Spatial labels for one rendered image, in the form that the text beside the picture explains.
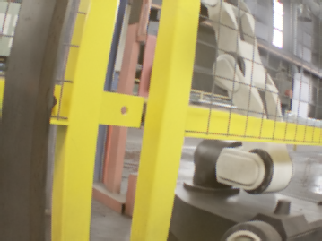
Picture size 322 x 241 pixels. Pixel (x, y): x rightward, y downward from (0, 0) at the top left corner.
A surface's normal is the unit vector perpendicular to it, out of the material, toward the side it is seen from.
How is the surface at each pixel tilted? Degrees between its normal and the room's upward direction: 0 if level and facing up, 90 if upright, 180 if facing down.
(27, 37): 90
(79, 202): 90
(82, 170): 90
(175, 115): 90
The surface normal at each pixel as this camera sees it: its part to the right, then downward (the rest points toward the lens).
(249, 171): -0.83, -0.11
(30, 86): 0.60, 0.10
